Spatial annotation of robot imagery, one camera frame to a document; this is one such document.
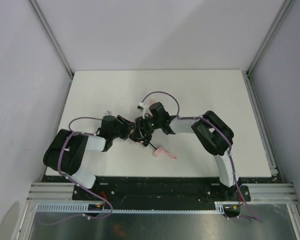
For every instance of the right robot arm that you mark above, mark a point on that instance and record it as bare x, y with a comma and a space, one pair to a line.
213, 134

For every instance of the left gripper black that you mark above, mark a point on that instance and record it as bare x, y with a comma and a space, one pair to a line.
121, 125

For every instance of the aluminium frame post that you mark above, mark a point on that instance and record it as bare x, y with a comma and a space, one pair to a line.
38, 13
270, 34

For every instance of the aluminium frame post left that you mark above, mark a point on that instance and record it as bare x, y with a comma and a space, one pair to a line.
38, 13

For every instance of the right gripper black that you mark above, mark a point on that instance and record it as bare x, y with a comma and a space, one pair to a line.
142, 129

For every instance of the grey cable duct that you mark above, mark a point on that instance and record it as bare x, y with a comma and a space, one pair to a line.
91, 208

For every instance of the aluminium frame post right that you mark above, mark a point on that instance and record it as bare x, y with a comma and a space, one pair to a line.
270, 34

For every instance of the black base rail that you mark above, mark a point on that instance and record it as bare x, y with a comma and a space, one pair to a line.
165, 193

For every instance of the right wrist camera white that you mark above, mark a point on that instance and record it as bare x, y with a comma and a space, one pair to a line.
143, 108

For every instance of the pink folding umbrella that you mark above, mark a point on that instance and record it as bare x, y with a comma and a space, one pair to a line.
161, 152

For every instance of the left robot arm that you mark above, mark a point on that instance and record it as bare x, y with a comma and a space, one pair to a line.
66, 152

